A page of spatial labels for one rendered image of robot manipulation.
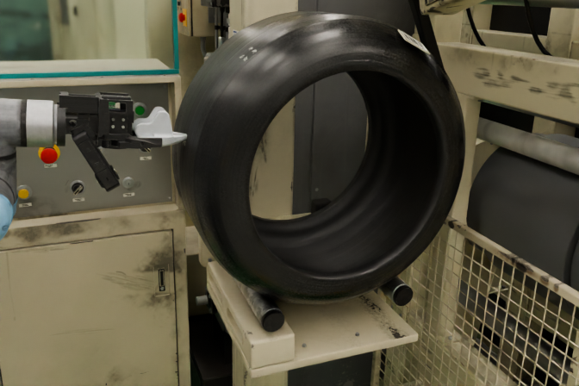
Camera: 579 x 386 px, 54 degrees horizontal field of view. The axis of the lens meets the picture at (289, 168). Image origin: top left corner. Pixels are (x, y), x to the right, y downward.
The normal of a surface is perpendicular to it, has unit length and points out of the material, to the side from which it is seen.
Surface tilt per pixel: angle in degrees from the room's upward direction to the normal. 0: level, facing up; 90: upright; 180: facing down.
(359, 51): 79
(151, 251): 90
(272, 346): 90
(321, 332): 0
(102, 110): 90
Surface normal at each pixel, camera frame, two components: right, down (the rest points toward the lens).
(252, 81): -0.24, -0.25
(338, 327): 0.02, -0.95
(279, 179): 0.36, 0.29
